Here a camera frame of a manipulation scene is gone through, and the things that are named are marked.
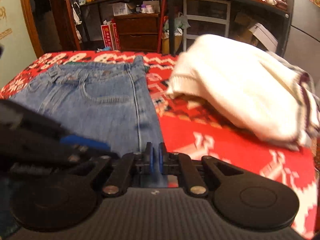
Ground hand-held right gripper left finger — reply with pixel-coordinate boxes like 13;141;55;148
72;142;155;197

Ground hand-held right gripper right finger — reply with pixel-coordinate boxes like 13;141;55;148
158;142;251;197

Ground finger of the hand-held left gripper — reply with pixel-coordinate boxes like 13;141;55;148
67;146;121;165
59;134;112;153

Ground blue denim shorts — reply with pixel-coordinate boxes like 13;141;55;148
7;55;165;188

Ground red patterned blanket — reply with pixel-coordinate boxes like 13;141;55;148
0;50;317;240

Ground white knit sweater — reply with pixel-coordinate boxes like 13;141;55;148
166;33;320;152

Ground red printed carton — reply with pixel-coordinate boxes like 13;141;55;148
100;24;113;52
111;22;122;52

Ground brown wooden drawer cabinet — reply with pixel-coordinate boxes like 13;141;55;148
113;12;161;53

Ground brown paper bag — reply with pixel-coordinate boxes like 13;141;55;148
161;33;183;55

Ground brown wooden door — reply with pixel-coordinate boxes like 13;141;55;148
47;0;83;52

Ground white plastic bag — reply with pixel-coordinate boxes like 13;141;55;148
162;12;191;38

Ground white cardboard box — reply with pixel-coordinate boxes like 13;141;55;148
111;1;133;17

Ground white plastic drawer unit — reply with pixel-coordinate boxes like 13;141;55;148
182;0;232;52

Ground leaning brown cardboard sheets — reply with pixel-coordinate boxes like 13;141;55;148
229;11;266;48

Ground white shoe box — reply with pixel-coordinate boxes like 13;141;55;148
248;22;279;52

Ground grey refrigerator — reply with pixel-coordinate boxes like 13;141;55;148
282;0;320;63

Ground red mop handle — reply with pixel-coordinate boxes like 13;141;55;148
156;0;168;53

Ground black metal frame desk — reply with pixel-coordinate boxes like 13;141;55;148
164;0;292;56

